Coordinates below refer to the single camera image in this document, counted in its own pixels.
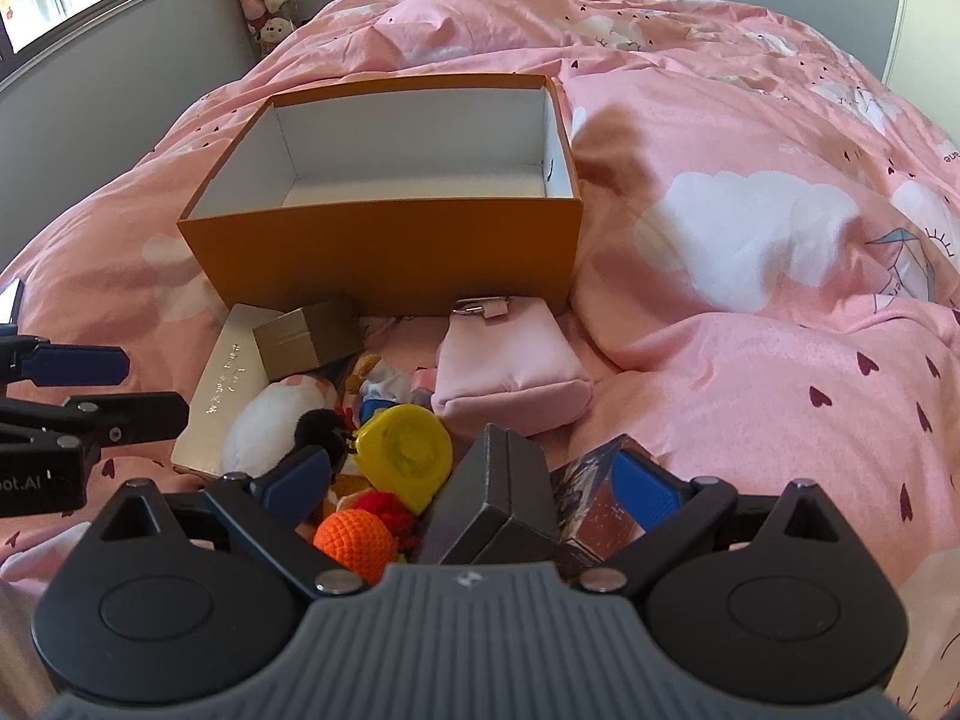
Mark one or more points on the cream gift box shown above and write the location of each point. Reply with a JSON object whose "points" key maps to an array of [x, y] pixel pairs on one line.
{"points": [[225, 375]]}

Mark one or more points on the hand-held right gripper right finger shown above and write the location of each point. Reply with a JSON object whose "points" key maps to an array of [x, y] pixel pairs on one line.
{"points": [[645, 491]]}

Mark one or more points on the orange crochet toy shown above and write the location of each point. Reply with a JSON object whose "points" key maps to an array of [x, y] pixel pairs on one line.
{"points": [[352, 540]]}

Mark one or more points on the dark red card box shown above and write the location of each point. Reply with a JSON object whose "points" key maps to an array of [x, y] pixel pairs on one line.
{"points": [[592, 510]]}

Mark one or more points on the pink printed duvet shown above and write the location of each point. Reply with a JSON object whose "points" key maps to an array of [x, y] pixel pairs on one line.
{"points": [[750, 127]]}

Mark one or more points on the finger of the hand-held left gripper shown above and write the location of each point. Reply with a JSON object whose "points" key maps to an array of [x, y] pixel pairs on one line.
{"points": [[75, 365], [135, 412]]}

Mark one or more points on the orange cardboard box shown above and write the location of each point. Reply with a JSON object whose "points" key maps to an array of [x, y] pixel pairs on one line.
{"points": [[375, 255]]}

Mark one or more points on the yellow plastic toy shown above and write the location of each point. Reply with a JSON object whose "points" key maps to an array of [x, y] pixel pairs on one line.
{"points": [[405, 450]]}

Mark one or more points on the small brown cardboard box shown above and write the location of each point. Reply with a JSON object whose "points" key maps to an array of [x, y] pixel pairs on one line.
{"points": [[300, 337]]}

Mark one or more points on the red crochet toy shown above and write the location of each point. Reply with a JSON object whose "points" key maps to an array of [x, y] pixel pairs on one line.
{"points": [[382, 504]]}

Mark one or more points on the white door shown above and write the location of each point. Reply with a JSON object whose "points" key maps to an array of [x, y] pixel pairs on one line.
{"points": [[930, 30]]}

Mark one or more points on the small cartoon figurine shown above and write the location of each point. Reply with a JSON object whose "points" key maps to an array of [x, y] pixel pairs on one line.
{"points": [[375, 390]]}

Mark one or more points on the white plush toy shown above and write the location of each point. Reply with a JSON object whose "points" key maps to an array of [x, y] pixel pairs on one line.
{"points": [[259, 420]]}

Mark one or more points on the dark grey box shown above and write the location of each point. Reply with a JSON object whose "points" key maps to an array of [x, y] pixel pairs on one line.
{"points": [[480, 495]]}

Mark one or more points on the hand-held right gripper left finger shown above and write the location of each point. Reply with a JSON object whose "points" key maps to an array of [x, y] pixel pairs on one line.
{"points": [[296, 476]]}

